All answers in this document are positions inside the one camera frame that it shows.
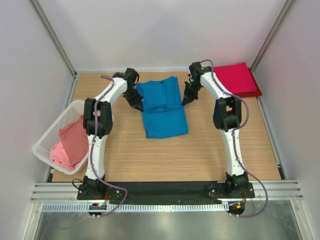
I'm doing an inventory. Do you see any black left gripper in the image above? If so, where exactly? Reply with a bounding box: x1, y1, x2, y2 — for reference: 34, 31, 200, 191
123, 88, 144, 112

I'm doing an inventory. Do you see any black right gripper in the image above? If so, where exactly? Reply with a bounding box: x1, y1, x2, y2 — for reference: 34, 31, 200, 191
182, 81, 203, 107

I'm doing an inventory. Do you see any blue t shirt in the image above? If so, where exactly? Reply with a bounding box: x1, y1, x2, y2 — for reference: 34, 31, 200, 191
136, 76, 189, 139

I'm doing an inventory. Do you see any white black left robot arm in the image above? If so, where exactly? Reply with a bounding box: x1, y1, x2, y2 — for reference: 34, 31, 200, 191
77, 68, 143, 200

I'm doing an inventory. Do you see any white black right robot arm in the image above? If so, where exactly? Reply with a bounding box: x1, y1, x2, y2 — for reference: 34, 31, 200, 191
181, 60, 249, 198

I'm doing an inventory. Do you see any folded magenta t shirt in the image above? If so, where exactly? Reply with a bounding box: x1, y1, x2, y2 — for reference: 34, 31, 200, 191
213, 62, 257, 95

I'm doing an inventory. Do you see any folded dark red t shirt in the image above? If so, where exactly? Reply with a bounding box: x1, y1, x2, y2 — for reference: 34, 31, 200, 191
233, 67, 262, 98

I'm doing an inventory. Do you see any salmon t shirt in basket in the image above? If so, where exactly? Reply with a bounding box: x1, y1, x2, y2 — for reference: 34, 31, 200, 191
59, 115, 89, 169

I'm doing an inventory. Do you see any white perforated plastic basket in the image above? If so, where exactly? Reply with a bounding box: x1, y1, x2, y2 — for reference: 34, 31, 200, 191
32, 99, 89, 175

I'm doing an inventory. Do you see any pink t shirt in basket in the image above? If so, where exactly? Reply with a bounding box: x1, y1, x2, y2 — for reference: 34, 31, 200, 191
49, 141, 79, 170

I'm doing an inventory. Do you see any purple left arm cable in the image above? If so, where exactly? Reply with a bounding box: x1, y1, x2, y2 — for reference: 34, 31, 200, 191
88, 74, 129, 218

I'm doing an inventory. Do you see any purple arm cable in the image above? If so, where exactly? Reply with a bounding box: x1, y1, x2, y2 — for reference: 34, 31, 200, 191
199, 59, 270, 218
88, 74, 129, 218

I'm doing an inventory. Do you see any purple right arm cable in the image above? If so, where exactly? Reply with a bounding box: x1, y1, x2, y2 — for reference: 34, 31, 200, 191
199, 59, 270, 218

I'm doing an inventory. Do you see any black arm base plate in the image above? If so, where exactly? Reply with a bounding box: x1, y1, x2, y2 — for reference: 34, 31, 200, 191
77, 181, 255, 201

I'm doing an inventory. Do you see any white slotted cable duct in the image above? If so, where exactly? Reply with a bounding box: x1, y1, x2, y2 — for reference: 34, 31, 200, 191
42, 202, 229, 213

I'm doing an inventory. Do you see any aluminium rail frame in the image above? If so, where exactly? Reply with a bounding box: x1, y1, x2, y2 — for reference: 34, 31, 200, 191
29, 180, 303, 203

